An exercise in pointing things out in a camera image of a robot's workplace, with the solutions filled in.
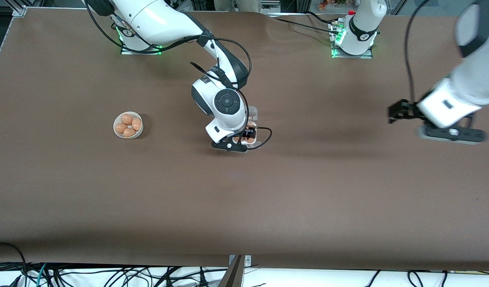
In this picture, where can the brown paper table cover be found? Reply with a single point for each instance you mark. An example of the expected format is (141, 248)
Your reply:
(244, 199)

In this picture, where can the brown angled bar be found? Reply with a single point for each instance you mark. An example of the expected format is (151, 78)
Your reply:
(232, 275)

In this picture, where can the small metal bracket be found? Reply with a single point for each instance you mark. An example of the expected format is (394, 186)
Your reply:
(248, 261)

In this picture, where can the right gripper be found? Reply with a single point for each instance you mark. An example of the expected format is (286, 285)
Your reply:
(249, 132)

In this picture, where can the aluminium frame profile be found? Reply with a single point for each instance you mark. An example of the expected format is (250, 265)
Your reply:
(19, 8)

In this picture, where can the white round bowl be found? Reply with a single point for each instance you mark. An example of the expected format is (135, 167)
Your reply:
(116, 134)

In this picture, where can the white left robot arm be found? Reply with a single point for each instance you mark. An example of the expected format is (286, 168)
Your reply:
(477, 75)

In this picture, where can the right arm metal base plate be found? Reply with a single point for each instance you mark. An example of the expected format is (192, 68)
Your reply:
(126, 51)

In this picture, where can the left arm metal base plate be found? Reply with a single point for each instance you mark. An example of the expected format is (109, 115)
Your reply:
(372, 55)

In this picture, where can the small orange object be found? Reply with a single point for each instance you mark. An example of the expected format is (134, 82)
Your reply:
(323, 4)

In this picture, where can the clear plastic egg box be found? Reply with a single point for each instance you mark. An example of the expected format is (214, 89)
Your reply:
(254, 115)

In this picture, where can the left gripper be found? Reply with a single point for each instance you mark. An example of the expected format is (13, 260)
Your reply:
(408, 110)

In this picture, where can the brown egg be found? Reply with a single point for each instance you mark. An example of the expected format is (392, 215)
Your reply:
(238, 140)
(250, 140)
(137, 124)
(129, 132)
(126, 118)
(120, 128)

